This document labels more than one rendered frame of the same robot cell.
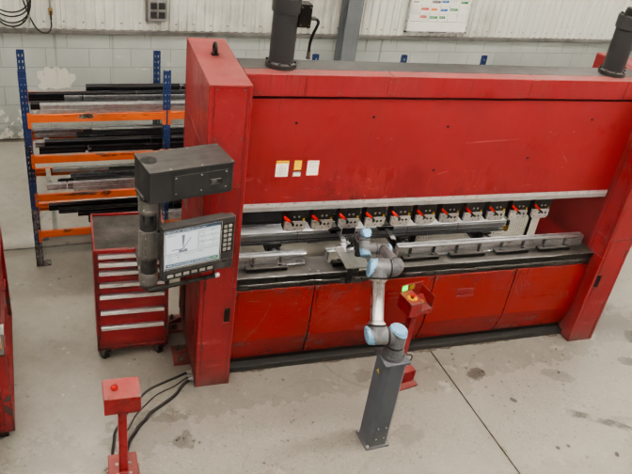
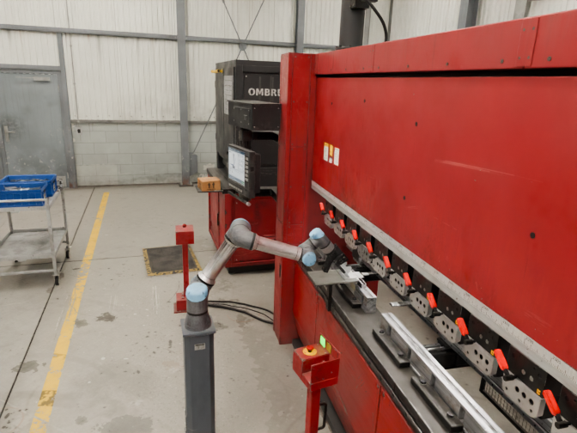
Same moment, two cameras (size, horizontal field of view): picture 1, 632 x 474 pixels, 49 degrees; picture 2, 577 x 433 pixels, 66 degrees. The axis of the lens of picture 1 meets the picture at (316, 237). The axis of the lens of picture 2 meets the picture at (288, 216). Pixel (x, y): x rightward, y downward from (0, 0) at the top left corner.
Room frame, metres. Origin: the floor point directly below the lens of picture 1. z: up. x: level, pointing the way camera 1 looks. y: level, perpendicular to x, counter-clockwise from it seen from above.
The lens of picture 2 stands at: (4.20, -2.75, 2.10)
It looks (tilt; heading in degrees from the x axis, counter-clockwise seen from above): 17 degrees down; 97
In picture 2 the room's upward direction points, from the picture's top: 2 degrees clockwise
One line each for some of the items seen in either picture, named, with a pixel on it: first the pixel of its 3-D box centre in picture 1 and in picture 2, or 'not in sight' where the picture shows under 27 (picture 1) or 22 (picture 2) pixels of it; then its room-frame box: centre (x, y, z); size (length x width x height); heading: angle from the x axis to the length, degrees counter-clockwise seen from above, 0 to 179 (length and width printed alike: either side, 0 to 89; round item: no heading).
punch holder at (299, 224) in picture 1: (293, 217); (334, 214); (4.14, 0.17, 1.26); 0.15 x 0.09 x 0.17; 112
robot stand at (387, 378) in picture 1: (382, 399); (199, 382); (3.43, -0.60, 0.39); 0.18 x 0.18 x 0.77; 25
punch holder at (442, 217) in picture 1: (448, 210); (428, 292); (4.59, -0.94, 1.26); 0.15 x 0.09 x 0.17; 112
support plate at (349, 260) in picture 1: (352, 257); (331, 277); (4.16, -0.28, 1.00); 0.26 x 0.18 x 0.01; 22
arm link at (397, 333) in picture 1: (396, 335); (197, 297); (3.43, -0.59, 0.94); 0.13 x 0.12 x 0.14; 102
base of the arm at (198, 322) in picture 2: (394, 349); (197, 316); (3.43, -0.60, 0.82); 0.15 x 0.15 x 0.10
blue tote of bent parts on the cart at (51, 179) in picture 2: not in sight; (29, 186); (0.78, 1.60, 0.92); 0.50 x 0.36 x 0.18; 25
